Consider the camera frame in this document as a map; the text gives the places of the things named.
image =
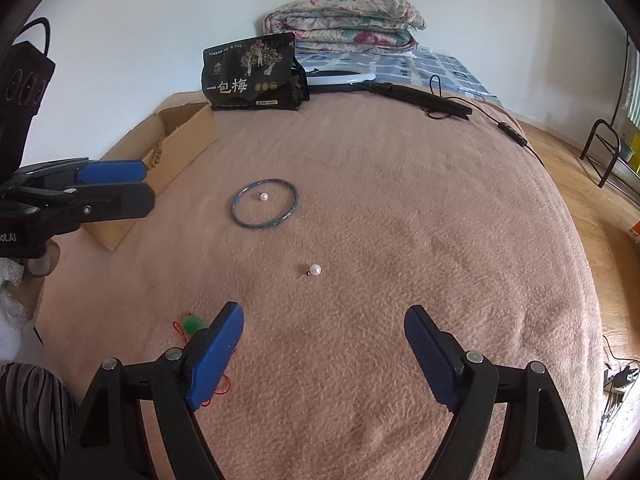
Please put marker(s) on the black snack bag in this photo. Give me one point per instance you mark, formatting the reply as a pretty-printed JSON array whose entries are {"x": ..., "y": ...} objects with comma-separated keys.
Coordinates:
[{"x": 245, "y": 75}]

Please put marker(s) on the black metal clothes rack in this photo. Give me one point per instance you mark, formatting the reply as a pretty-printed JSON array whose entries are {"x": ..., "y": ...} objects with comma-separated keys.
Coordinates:
[{"x": 602, "y": 145}]

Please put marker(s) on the person's white fleece left forearm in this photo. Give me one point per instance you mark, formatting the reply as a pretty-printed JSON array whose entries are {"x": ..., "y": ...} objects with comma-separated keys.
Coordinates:
[{"x": 12, "y": 310}]

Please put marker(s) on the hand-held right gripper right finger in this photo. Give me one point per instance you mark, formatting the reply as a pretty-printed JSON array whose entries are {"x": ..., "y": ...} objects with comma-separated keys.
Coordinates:
[{"x": 432, "y": 355}]

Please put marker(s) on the white pearl earring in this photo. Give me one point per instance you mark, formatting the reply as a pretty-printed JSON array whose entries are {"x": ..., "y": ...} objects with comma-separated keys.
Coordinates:
[{"x": 314, "y": 270}]

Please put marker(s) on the folded floral quilt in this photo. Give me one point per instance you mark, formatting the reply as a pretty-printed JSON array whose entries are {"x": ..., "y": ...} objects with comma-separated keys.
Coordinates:
[{"x": 345, "y": 20}]

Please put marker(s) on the person's striped pants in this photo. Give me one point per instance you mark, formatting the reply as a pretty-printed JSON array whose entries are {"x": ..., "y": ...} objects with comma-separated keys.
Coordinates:
[{"x": 35, "y": 420}]

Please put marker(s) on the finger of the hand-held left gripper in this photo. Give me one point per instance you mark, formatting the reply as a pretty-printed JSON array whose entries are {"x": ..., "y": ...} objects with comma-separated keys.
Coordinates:
[
  {"x": 110, "y": 171},
  {"x": 115, "y": 202}
]

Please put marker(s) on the cardboard box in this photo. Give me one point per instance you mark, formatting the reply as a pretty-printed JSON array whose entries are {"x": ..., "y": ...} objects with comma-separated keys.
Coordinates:
[{"x": 190, "y": 130}]

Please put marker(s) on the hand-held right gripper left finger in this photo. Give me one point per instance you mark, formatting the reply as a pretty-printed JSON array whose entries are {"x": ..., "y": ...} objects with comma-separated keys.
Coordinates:
[{"x": 215, "y": 355}]

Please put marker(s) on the yellow box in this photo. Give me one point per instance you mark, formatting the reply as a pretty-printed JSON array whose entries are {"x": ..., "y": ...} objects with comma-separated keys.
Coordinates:
[{"x": 636, "y": 150}]

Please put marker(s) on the pink fleece blanket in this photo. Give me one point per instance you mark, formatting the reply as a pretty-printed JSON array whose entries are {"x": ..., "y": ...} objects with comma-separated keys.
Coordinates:
[{"x": 400, "y": 210}]

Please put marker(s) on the white power strip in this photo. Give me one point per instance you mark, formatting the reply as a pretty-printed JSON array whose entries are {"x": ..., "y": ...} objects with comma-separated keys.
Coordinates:
[{"x": 620, "y": 377}]

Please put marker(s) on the grey blue patterned bed sheet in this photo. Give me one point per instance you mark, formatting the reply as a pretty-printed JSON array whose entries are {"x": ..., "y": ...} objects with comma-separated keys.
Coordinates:
[{"x": 440, "y": 72}]

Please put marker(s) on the thin blue bangle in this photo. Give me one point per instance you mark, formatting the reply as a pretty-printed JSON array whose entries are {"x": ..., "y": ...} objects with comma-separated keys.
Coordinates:
[{"x": 234, "y": 208}]

